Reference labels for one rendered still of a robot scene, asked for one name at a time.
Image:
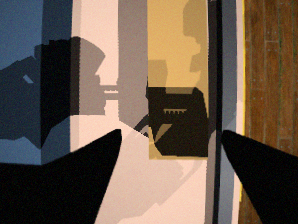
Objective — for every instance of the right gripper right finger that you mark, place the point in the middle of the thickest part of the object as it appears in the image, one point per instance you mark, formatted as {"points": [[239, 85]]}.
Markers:
{"points": [[268, 175]]}

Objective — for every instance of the brown cardboard carton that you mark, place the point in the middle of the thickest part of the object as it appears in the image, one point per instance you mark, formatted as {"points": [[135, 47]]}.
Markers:
{"points": [[177, 80]]}

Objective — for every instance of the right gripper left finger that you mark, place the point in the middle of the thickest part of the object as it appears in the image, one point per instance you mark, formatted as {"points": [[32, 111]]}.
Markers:
{"points": [[68, 190]]}

